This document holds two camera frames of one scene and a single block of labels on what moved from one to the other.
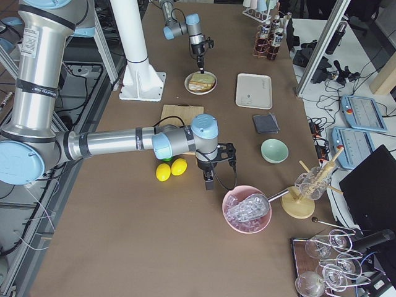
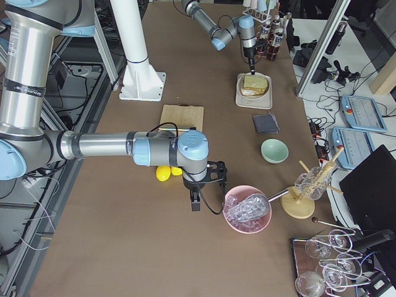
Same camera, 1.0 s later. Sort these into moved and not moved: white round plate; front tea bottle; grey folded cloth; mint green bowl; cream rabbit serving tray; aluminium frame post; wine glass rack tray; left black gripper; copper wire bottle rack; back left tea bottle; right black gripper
Moved: white round plate; right black gripper; left black gripper
Not moved: grey folded cloth; back left tea bottle; wine glass rack tray; copper wire bottle rack; mint green bowl; cream rabbit serving tray; front tea bottle; aluminium frame post
